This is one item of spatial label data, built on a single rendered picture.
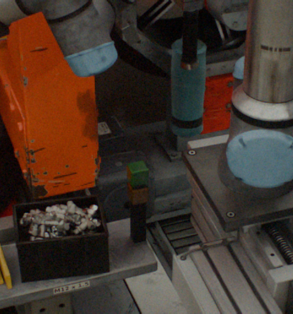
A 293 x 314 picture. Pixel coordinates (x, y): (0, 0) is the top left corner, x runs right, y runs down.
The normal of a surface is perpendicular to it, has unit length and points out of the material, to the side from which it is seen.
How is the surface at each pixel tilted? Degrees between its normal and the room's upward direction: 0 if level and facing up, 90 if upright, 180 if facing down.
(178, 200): 90
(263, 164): 98
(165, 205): 90
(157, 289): 0
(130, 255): 0
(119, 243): 0
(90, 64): 89
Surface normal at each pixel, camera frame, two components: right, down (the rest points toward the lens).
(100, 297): 0.00, -0.82
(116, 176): 0.13, -0.55
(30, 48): 0.34, 0.55
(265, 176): -0.14, 0.66
